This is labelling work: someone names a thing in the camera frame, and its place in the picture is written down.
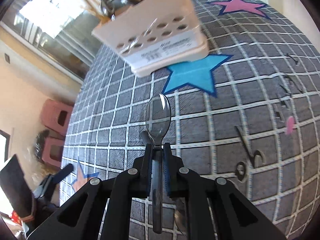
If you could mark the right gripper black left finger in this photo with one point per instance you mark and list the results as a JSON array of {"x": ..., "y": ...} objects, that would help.
[{"x": 100, "y": 209}]

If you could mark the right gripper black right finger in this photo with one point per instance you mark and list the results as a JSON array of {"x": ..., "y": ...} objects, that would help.
[{"x": 214, "y": 209}]

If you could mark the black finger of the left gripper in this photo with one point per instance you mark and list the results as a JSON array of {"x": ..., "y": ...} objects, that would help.
[{"x": 60, "y": 173}]

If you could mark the pink plastic stool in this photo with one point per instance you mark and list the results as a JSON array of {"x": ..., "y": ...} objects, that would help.
[{"x": 55, "y": 116}]

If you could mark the grey checkered tablecloth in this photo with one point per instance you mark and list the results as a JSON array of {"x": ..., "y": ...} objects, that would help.
[{"x": 253, "y": 120}]

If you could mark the glass sliding door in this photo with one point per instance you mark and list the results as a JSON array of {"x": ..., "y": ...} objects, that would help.
[{"x": 58, "y": 31}]

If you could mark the beige plastic utensil holder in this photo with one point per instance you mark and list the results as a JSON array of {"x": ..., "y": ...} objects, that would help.
[{"x": 154, "y": 34}]

